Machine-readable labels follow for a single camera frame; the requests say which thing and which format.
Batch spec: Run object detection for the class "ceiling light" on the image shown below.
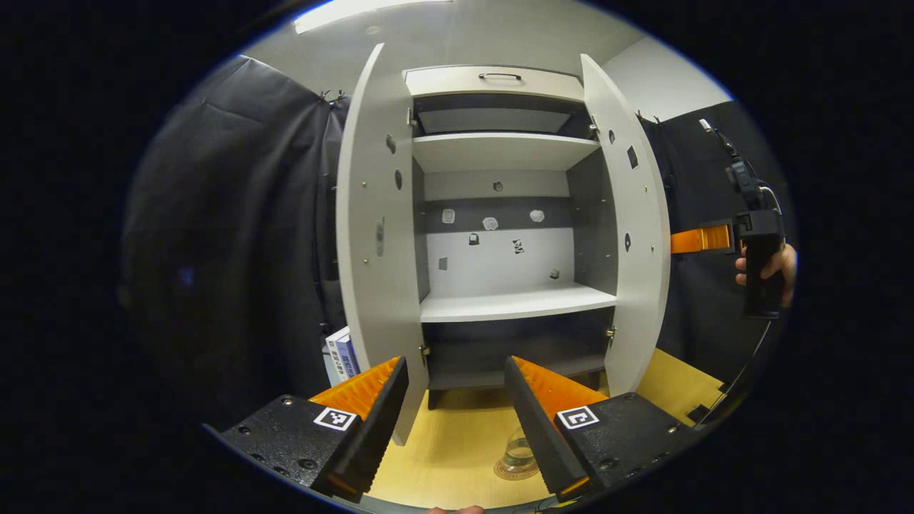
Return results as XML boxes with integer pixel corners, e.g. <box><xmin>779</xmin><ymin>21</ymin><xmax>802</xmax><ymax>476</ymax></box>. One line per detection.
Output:
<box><xmin>293</xmin><ymin>0</ymin><xmax>454</xmax><ymax>35</ymax></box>

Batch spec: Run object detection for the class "white and blue box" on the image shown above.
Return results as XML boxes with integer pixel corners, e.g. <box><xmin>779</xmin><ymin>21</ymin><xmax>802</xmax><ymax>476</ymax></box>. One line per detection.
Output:
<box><xmin>325</xmin><ymin>326</ymin><xmax>360</xmax><ymax>386</ymax></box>

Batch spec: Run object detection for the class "white and grey cabinet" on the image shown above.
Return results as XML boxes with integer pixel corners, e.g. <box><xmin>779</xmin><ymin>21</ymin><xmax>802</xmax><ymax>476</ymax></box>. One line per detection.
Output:
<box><xmin>403</xmin><ymin>64</ymin><xmax>621</xmax><ymax>409</ymax></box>

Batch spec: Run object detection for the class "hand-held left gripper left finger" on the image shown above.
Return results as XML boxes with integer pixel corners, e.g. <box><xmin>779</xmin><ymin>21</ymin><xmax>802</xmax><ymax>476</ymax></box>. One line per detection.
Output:
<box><xmin>204</xmin><ymin>356</ymin><xmax>410</xmax><ymax>503</ymax></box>

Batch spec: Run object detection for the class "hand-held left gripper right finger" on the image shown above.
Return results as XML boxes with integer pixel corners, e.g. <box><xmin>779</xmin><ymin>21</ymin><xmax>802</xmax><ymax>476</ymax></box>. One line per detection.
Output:
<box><xmin>504</xmin><ymin>356</ymin><xmax>704</xmax><ymax>500</ymax></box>

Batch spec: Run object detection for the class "white cabinet drawer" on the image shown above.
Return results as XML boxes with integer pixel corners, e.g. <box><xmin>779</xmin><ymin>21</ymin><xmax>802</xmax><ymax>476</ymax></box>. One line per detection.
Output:
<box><xmin>403</xmin><ymin>66</ymin><xmax>586</xmax><ymax>103</ymax></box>

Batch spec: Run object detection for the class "clear plastic bottle green label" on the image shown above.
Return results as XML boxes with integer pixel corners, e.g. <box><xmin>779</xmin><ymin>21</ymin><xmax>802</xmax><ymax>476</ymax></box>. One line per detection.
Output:
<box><xmin>502</xmin><ymin>426</ymin><xmax>538</xmax><ymax>472</ymax></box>

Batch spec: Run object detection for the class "white cabinet door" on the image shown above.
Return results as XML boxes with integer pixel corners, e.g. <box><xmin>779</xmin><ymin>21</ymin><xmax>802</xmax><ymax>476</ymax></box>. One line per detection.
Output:
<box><xmin>580</xmin><ymin>54</ymin><xmax>672</xmax><ymax>397</ymax></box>
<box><xmin>318</xmin><ymin>43</ymin><xmax>429</xmax><ymax>445</ymax></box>

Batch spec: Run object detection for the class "round brown coaster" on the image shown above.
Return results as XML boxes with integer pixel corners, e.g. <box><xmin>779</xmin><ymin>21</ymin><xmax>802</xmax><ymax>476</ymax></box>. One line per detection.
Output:
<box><xmin>493</xmin><ymin>457</ymin><xmax>541</xmax><ymax>481</ymax></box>

